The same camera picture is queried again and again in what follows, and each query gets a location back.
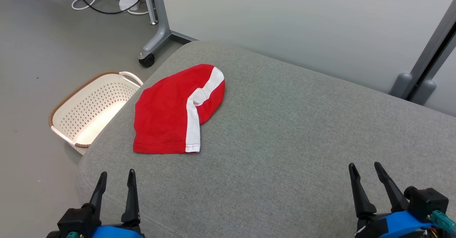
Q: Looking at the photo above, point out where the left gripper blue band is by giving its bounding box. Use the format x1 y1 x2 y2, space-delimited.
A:
46 169 145 238

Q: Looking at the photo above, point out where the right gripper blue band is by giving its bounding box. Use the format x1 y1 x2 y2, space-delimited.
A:
348 162 456 238

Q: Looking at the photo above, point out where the red shorts white side stripe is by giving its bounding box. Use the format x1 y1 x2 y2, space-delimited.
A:
133 63 226 154

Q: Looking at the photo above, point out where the cream perforated laundry basket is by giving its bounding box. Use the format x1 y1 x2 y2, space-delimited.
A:
48 71 144 155

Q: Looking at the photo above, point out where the black caster wheel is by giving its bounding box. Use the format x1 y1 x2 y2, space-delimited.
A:
139 53 156 68

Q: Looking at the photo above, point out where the grey partition leg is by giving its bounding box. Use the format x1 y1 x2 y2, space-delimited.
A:
138 0 198 58

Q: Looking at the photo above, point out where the grey partition post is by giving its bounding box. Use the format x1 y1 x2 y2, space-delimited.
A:
389 0 456 106

